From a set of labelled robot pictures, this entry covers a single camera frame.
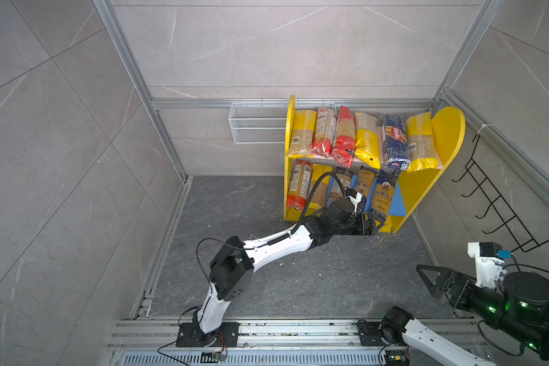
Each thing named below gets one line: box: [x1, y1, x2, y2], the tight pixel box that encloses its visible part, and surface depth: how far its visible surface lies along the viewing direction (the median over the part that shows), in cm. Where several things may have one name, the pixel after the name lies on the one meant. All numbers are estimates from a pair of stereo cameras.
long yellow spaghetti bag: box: [406, 112, 443, 173], surface depth 71 cm
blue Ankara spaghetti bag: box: [372, 169, 398, 216], surface depth 94 cm
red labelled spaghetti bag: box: [311, 106, 339, 158], surface depth 73 cm
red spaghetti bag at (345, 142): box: [331, 105, 357, 168], surface depth 72 cm
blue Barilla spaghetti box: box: [382, 113, 411, 171], surface depth 71 cm
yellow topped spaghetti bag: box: [287, 109, 318, 159], surface depth 75 cm
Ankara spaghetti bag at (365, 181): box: [354, 165, 376, 199], surface depth 98 cm
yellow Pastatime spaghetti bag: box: [354, 112, 382, 170], surface depth 73 cm
